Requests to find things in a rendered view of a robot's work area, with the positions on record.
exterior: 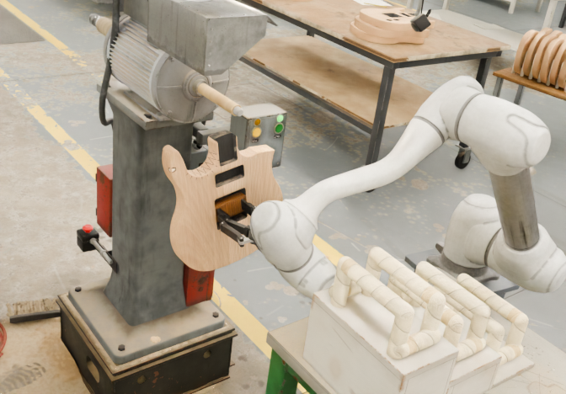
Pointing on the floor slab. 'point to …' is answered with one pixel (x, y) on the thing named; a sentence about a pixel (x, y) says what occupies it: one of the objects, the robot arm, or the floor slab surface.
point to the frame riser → (210, 356)
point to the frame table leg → (280, 377)
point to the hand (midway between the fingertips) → (232, 209)
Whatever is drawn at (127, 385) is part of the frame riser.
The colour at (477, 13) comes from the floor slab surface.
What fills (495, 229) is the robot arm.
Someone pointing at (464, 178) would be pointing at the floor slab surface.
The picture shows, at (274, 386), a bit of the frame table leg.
